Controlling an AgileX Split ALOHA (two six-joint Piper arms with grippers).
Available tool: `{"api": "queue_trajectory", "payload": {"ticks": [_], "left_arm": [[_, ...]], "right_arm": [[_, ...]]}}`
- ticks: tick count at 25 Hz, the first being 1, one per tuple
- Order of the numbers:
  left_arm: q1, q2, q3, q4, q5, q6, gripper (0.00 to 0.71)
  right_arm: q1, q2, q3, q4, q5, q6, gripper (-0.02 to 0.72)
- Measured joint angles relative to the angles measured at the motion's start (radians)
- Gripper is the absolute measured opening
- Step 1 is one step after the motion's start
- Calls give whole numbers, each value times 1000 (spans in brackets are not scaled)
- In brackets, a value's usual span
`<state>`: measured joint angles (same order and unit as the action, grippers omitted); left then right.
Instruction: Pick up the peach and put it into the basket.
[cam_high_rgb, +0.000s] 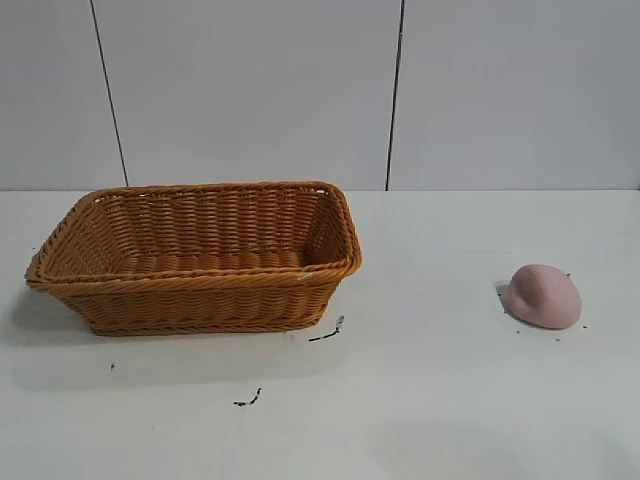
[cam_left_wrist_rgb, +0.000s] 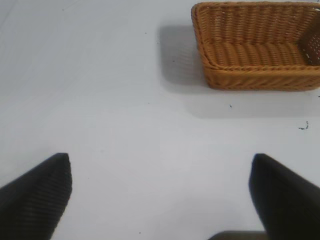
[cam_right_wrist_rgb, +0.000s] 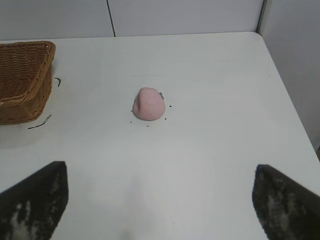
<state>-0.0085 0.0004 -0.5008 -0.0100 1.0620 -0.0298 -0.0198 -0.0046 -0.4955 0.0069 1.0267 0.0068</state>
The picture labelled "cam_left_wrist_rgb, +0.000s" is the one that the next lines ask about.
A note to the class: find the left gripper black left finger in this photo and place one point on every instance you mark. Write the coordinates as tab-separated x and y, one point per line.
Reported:
37	197

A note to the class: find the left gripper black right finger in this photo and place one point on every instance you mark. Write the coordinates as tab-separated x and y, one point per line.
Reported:
287	205

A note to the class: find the brown woven wicker basket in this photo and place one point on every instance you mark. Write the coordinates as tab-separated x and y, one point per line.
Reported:
250	52

